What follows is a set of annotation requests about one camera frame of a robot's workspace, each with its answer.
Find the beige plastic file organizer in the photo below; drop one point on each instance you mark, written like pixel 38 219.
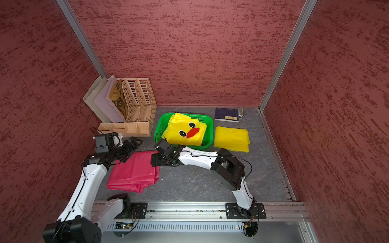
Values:
pixel 142 109

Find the brown patterned folder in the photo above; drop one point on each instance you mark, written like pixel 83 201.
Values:
pixel 118 98

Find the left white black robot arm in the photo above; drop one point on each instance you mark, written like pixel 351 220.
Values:
pixel 76 223

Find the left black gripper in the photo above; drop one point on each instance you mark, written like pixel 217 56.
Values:
pixel 130 149

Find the lilac folder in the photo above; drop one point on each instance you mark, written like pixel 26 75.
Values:
pixel 108 113

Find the pink raincoat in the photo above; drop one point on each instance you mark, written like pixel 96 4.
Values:
pixel 135 174

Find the dark blue notebook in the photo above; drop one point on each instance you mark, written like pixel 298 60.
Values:
pixel 227 114

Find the left aluminium corner post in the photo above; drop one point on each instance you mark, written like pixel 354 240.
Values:
pixel 75 25

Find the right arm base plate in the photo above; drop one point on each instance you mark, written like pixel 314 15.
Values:
pixel 256 211

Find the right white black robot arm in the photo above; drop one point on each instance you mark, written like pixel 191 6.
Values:
pixel 227 168

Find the plain yellow folded raincoat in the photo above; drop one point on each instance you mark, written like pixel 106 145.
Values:
pixel 236 140

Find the right aluminium corner post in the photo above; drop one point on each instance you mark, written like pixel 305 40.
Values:
pixel 296 33

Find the aluminium corner post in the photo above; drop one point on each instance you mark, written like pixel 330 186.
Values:
pixel 296 33
pixel 75 25

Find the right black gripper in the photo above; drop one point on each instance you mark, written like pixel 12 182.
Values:
pixel 156 160

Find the aluminium front rail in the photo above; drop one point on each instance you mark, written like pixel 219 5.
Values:
pixel 284 211

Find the green plastic basket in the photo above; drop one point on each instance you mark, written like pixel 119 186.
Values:
pixel 209 134

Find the yellow duck raincoat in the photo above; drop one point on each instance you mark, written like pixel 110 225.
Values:
pixel 184 130

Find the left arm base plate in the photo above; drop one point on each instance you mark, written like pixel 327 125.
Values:
pixel 138 210

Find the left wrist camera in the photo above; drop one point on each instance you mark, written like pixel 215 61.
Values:
pixel 107 142

